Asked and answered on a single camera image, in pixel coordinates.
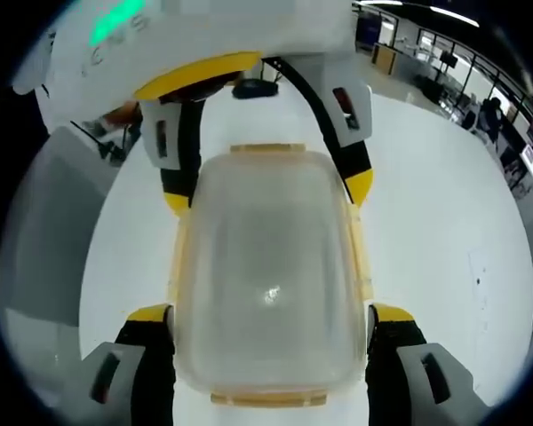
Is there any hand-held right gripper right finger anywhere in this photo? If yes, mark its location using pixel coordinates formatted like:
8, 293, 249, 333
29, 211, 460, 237
365, 304, 490, 426

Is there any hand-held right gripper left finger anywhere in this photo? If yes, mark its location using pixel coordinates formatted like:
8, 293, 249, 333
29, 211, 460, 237
64, 304, 177, 426

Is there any clear container with yellow clips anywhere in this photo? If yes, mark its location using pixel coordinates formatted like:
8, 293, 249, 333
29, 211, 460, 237
165, 142, 375, 408

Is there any clear plastic container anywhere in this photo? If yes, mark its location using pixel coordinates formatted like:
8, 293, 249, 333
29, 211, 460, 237
176, 149, 368, 397

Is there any black round object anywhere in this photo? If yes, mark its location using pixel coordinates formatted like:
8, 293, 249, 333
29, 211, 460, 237
231, 78, 281, 100

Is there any wooden cabinet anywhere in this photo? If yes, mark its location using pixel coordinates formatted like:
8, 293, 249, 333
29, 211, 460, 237
371, 43, 395, 75

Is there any black cable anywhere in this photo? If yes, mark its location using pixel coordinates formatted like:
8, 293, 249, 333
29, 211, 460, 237
69, 119, 129, 162

